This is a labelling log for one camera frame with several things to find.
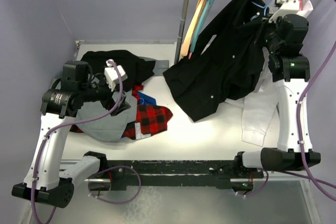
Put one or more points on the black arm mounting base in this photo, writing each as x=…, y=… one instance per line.
x=212, y=173

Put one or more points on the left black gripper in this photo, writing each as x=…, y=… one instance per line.
x=122, y=105

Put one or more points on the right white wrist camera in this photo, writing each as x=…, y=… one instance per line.
x=281, y=8

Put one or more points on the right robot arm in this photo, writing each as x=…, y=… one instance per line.
x=283, y=38

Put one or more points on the white hanging shirt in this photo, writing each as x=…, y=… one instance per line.
x=258, y=107

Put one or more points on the aluminium frame rail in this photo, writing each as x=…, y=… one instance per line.
x=68, y=163

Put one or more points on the orange hanger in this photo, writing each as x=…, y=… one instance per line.
x=189, y=35

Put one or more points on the teal hanger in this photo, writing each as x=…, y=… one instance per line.
x=200, y=23

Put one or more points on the grey shirt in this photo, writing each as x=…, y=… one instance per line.
x=110, y=128

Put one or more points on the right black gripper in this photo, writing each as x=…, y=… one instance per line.
x=260, y=40

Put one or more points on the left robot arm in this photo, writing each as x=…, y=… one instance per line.
x=77, y=85

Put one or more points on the red black plaid shirt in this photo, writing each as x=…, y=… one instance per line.
x=150, y=119

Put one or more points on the blue garment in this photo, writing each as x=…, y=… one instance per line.
x=145, y=99

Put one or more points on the black button shirt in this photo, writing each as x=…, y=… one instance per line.
x=226, y=62

